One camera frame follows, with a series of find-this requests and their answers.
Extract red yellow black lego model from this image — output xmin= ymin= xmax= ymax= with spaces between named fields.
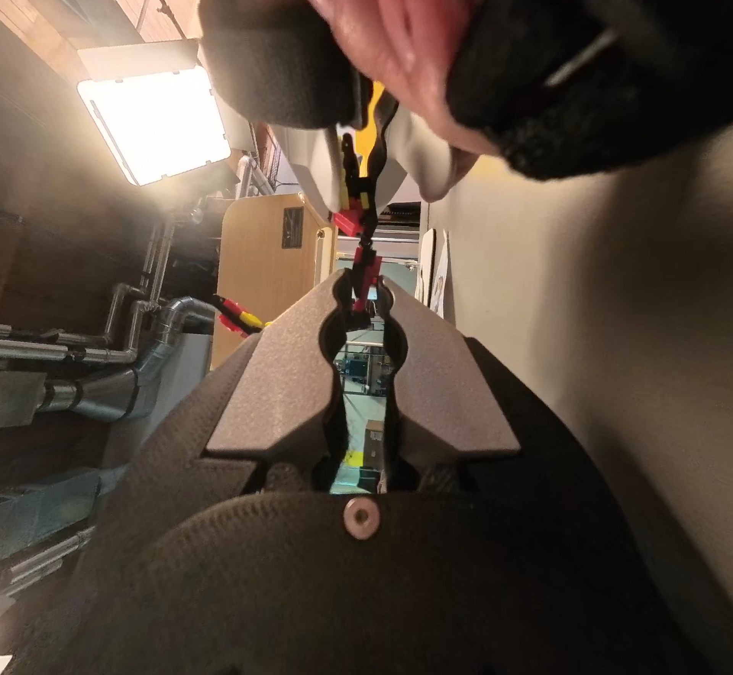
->
xmin=332 ymin=134 xmax=383 ymax=328

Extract silver round ventilation duct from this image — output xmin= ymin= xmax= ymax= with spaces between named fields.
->
xmin=43 ymin=296 xmax=217 ymax=424

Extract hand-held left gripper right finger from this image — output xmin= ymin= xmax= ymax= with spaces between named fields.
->
xmin=379 ymin=279 xmax=521 ymax=493

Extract rectangular metal air duct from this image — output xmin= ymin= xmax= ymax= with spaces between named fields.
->
xmin=0 ymin=469 xmax=124 ymax=561

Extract open lego instruction booklet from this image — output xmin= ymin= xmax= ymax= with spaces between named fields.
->
xmin=432 ymin=231 xmax=454 ymax=320

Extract person's right hand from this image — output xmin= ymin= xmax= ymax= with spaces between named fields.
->
xmin=275 ymin=0 xmax=499 ymax=156

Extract bright studio light panel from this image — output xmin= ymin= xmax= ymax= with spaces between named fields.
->
xmin=77 ymin=39 xmax=232 ymax=188

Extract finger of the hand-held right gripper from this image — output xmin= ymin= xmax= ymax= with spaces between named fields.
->
xmin=366 ymin=88 xmax=476 ymax=212
xmin=269 ymin=124 xmax=346 ymax=220

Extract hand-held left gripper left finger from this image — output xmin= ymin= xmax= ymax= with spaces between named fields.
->
xmin=206 ymin=270 xmax=351 ymax=493

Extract metal conduit pipes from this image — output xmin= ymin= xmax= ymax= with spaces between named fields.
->
xmin=0 ymin=280 xmax=151 ymax=367

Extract small red yellow lego part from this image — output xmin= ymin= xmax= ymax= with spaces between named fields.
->
xmin=213 ymin=294 xmax=271 ymax=338

